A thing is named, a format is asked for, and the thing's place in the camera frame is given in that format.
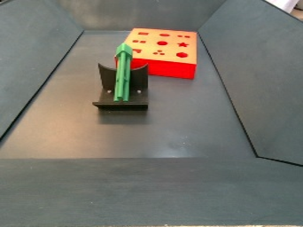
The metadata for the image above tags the red shape sorting block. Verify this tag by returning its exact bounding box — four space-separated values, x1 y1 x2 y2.
125 27 198 79

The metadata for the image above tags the black curved fixture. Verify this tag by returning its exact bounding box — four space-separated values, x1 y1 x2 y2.
93 65 150 111

